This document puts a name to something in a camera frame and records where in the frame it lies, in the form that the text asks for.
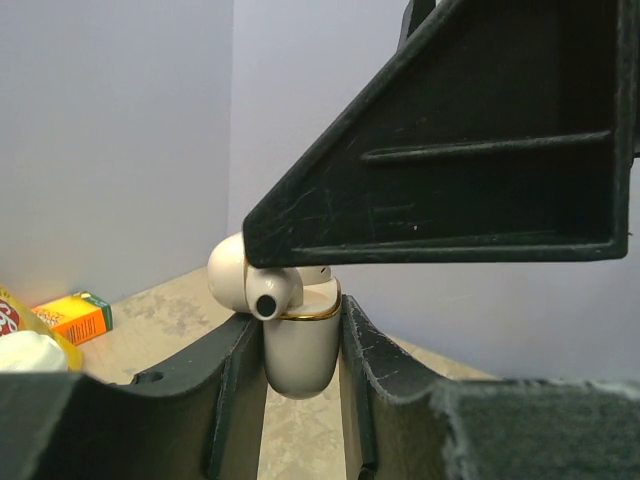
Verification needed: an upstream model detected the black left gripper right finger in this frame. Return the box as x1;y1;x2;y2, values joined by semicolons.
339;295;639;479

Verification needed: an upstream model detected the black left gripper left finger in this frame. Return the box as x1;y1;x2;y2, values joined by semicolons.
1;314;267;479

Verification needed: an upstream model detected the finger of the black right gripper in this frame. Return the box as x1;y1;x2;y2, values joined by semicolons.
242;1;639;268
397;0;437;50

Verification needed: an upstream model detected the beige earbud case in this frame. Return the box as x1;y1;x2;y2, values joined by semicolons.
207;233;342;399

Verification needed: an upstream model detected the white stem earbud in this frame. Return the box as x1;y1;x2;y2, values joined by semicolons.
297;265;333;287
245;266;304;321

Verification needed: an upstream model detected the orange juice carton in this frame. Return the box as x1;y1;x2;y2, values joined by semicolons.
32;291;113;345

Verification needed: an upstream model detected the long green white cabbage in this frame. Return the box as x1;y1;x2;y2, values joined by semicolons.
1;330;69;373

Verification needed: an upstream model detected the yellow Lays chip bag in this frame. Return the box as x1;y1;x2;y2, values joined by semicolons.
1;287;84;372

